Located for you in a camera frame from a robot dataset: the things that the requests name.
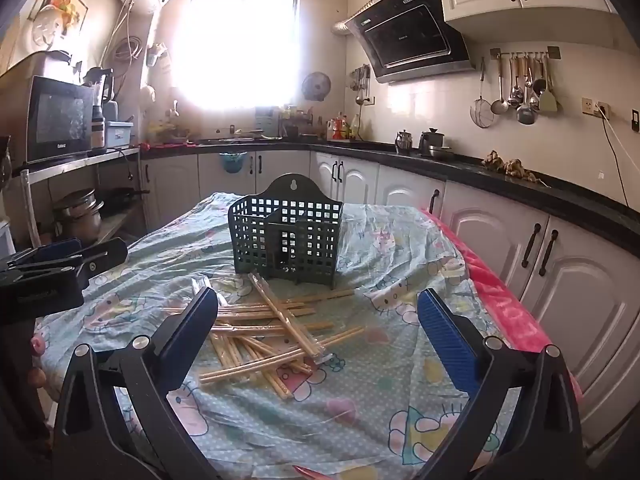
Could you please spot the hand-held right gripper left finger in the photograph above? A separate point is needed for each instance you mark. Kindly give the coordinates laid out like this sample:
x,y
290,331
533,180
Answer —
x,y
192,335

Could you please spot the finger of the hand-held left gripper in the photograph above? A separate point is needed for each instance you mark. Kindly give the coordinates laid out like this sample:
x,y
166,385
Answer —
x,y
105,257
55,249

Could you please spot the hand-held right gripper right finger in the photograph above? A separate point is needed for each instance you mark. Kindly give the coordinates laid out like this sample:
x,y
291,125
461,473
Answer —
x,y
447,342

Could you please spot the bamboo chopsticks group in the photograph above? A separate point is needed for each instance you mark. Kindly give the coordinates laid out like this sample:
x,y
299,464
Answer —
x,y
280,312

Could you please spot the green plastic utensil basket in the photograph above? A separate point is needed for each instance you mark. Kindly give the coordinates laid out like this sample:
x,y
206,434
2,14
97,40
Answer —
x,y
250,230

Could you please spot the person's left hand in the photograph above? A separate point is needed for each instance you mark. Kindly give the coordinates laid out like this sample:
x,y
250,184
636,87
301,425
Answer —
x,y
38,346

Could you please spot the person's right hand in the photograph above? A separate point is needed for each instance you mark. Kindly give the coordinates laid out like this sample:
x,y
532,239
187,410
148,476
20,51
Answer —
x,y
310,474

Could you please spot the stacked steel pots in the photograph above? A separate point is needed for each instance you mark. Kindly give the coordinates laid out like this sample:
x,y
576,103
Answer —
x,y
77,215

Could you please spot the black frying pan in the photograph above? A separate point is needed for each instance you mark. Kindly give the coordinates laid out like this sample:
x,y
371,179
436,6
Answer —
x,y
117,197

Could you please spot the pink plastic table cover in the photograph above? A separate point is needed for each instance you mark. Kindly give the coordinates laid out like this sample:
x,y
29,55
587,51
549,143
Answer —
x,y
505,305

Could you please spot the metal shelf rack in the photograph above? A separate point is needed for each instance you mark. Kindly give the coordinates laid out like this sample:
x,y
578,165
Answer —
x,y
65,162

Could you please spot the cartoon printed tablecloth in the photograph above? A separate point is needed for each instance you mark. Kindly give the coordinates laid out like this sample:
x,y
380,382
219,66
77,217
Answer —
x,y
350,410

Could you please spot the blue plastic container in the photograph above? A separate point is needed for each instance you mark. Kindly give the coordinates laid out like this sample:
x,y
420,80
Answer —
x,y
119,135

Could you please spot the red cloth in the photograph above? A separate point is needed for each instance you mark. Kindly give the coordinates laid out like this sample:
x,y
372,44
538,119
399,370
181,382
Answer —
x,y
165,146

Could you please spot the old black television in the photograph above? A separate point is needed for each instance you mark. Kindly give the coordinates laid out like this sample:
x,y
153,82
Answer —
x,y
57,115

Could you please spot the white lower cabinets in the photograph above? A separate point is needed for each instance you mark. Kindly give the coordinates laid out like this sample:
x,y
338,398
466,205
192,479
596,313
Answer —
x,y
575,285

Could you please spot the blue hanging bin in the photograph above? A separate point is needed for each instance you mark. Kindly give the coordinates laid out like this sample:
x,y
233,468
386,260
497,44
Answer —
x,y
232,162

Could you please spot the blender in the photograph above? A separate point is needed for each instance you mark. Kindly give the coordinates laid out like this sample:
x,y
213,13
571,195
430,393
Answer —
x,y
102,85

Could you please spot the ginger roots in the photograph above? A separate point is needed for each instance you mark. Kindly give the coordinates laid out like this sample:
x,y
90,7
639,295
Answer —
x,y
512,166

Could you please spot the black kitchen countertop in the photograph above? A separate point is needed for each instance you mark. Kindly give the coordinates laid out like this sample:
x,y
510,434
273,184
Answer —
x,y
575,197

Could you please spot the steel kettle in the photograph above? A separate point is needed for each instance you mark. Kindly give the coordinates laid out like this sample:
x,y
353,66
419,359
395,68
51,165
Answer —
x,y
403,144

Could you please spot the teal drawer box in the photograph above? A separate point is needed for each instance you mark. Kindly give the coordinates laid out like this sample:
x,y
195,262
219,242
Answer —
x,y
266,122

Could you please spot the dark spice rack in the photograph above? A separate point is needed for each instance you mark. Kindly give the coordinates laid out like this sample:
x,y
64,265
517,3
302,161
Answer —
x,y
300,125

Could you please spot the group of condiment bottles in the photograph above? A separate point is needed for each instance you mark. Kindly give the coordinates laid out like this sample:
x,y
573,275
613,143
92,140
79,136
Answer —
x,y
340,127

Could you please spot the dark steel ladle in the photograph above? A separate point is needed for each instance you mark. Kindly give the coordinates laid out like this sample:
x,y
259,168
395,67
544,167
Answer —
x,y
526,115

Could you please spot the kitchen window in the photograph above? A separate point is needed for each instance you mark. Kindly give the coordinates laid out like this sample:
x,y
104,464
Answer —
x,y
235,45

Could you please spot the pale green spatula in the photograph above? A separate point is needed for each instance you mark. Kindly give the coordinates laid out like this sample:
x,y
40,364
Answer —
x,y
548,101

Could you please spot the small hanging utensil rack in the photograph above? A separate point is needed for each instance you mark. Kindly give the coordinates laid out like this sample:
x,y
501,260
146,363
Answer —
x,y
361,80

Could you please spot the black range hood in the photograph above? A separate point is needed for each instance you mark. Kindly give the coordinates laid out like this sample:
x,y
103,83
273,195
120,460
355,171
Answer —
x,y
405,35

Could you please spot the wall poster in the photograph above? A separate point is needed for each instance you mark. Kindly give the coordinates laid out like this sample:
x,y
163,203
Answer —
x,y
60,5

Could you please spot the round grey wall fan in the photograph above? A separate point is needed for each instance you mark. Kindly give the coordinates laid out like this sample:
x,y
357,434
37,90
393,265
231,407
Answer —
x,y
316,86

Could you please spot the white wall socket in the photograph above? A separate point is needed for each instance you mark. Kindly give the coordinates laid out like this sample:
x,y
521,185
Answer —
x,y
590,106

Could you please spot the black wall switch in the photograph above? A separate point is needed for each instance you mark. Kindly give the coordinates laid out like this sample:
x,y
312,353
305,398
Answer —
x,y
635,120

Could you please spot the wall utensil rail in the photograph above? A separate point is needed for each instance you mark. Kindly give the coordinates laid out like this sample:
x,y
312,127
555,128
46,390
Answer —
x,y
553,52

